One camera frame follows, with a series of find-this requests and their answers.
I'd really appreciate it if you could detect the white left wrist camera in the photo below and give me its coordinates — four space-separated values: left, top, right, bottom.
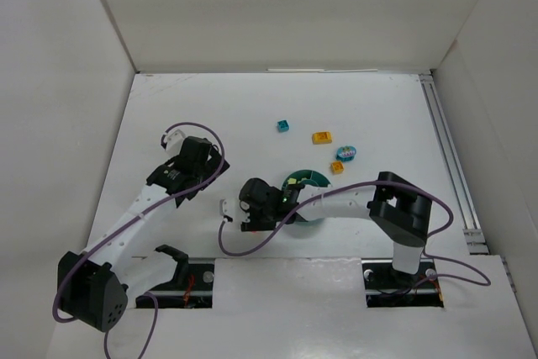
160 128 186 156

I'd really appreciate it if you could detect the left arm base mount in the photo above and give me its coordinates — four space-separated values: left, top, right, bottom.
135 245 215 309

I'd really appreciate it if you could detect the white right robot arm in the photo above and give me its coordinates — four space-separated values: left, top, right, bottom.
239 172 432 275

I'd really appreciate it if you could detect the aluminium rail at right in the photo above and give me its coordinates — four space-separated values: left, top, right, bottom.
419 73 490 255

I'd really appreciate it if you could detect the teal round divided container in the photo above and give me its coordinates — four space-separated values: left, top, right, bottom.
280 169 333 225

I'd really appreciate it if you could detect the yellow square lego brick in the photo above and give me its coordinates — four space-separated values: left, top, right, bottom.
330 161 345 175

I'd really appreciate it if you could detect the teal square lego brick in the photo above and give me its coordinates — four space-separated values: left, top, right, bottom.
277 120 289 133

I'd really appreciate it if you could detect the yellow curved lego brick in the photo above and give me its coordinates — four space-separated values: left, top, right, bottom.
312 131 333 145

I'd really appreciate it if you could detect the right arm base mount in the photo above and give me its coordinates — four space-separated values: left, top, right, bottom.
361 259 444 308

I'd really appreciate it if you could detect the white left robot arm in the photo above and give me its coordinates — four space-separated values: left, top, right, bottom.
55 136 229 333

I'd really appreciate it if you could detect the teal frog lotus lego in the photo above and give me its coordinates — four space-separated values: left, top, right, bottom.
335 145 357 162

